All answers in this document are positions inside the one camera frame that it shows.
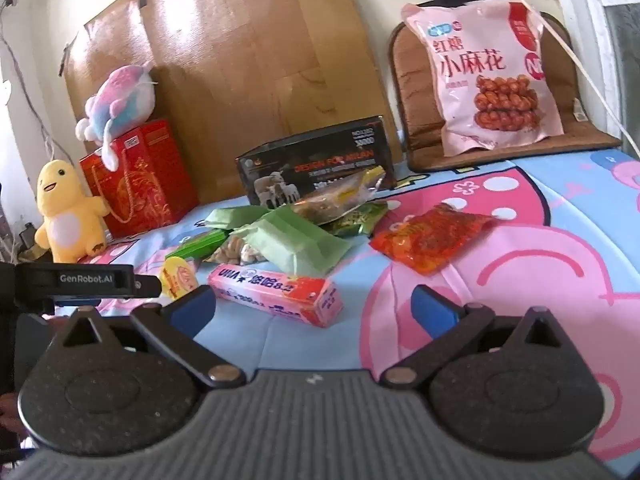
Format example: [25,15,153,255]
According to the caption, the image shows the yellow round jelly cup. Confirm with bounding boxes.
[158,256,200,300]

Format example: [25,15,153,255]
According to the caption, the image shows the green stick snack pack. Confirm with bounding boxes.
[165,229,229,260]

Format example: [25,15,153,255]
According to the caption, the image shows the red spicy snack packet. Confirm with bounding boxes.
[370,204,497,275]

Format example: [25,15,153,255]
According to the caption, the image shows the peanut snack bag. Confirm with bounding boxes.
[204,235,266,266]

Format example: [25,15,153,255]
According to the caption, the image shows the dark green snack packet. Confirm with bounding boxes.
[323,202,388,237]

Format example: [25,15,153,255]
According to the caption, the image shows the light green snack packet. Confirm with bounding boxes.
[233,206,352,278]

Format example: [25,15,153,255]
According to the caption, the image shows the yellow plush toy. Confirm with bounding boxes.
[35,159,108,263]

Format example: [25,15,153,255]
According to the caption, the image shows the red gift bag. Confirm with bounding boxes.
[80,119,200,238]

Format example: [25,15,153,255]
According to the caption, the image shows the black sheep print box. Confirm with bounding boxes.
[236,115,396,208]

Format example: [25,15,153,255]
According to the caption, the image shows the brown seat cushion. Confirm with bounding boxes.
[388,24,622,172]

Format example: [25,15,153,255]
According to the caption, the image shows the pink blue plush toy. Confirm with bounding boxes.
[75,62,155,172]

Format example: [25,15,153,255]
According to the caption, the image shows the large pink snack bag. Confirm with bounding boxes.
[402,0,564,157]

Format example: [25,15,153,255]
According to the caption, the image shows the wooden board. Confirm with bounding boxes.
[63,0,401,203]

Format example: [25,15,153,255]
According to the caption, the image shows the white cable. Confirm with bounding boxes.
[474,0,640,160]

